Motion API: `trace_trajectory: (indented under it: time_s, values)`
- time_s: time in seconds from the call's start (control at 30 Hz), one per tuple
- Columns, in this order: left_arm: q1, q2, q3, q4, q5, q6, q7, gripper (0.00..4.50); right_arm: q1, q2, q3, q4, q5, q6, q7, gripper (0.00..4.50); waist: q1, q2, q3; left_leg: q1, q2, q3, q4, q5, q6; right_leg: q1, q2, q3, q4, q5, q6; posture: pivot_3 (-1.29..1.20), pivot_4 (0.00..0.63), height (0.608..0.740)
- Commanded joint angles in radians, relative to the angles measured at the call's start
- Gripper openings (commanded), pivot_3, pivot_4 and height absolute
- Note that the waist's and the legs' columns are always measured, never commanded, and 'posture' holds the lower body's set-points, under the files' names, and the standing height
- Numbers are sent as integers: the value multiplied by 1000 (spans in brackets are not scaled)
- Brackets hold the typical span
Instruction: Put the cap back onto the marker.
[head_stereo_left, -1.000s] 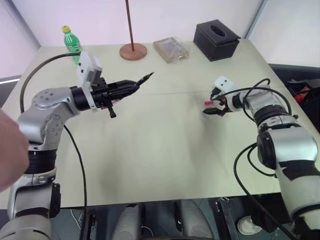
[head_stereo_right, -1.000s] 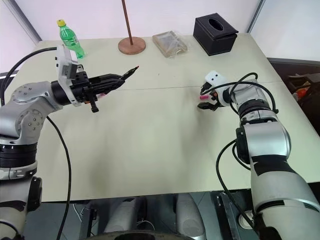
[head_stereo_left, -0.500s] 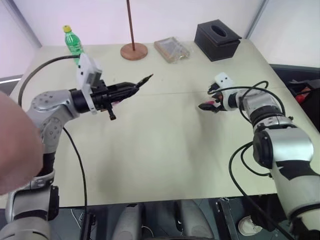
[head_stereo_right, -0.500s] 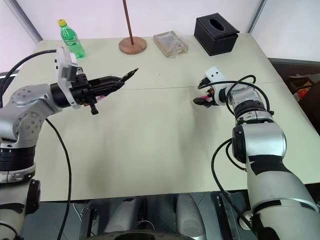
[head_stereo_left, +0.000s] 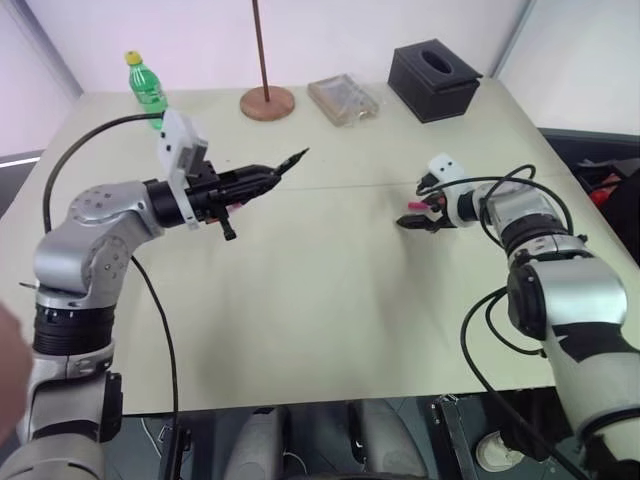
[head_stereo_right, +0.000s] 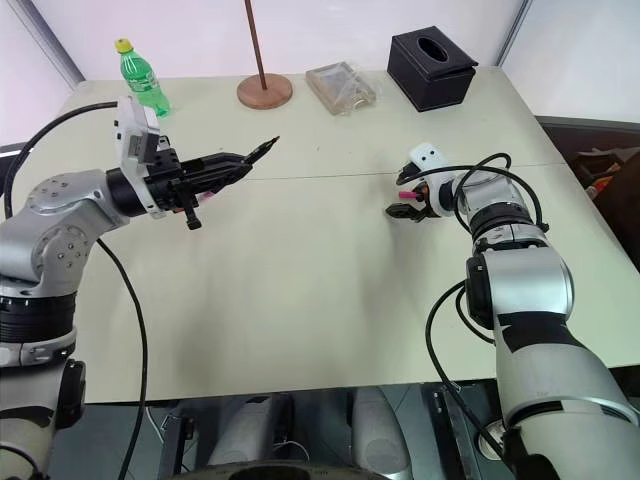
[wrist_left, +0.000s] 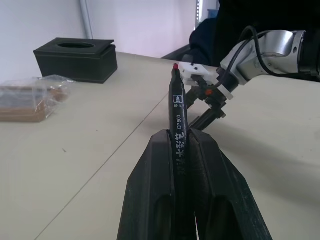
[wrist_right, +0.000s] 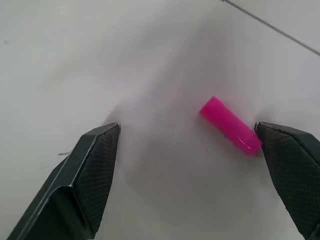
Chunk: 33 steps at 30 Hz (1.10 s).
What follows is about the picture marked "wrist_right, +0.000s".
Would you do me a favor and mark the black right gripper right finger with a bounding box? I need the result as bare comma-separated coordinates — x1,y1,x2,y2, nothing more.
254,121,320,240

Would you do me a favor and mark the pink marker cap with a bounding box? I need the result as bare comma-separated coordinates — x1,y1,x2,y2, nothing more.
199,95,263,158

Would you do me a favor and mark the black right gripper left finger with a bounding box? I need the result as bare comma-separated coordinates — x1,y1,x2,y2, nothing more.
5,122,121,240

